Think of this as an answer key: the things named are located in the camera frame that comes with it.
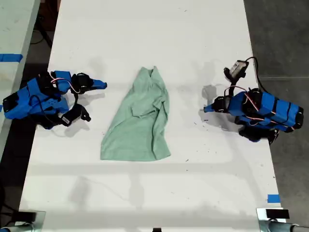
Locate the blue-taped fixed gripper jaw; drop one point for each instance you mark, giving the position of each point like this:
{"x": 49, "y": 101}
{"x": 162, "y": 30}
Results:
{"x": 210, "y": 111}
{"x": 87, "y": 90}

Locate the blue-taped moving gripper jaw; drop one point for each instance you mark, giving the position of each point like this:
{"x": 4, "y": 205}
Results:
{"x": 97, "y": 83}
{"x": 210, "y": 107}

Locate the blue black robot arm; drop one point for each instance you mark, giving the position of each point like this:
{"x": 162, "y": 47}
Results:
{"x": 36, "y": 101}
{"x": 270, "y": 111}

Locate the pale green T-shirt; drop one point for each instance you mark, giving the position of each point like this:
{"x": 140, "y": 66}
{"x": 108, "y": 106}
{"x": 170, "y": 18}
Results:
{"x": 140, "y": 120}

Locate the long blue tape strip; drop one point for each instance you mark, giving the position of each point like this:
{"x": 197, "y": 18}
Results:
{"x": 10, "y": 57}

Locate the white side table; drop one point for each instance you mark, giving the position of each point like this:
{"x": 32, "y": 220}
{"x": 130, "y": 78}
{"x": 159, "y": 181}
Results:
{"x": 14, "y": 36}

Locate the square blue tape patch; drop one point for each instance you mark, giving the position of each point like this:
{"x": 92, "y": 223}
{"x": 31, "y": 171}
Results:
{"x": 273, "y": 198}

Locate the grey metal pipe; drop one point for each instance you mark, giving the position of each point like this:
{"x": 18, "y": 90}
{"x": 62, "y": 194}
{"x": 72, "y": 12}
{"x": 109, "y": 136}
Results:
{"x": 285, "y": 227}

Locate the black camera stalk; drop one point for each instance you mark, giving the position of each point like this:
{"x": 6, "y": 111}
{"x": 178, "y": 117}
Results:
{"x": 232, "y": 83}

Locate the black camera box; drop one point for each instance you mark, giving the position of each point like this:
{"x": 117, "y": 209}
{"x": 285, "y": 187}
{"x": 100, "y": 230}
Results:
{"x": 72, "y": 116}

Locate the grey camera box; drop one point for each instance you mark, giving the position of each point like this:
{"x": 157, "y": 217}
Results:
{"x": 237, "y": 68}

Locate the metal table clamp bracket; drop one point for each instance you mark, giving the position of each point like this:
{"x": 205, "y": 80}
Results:
{"x": 272, "y": 215}
{"x": 33, "y": 218}

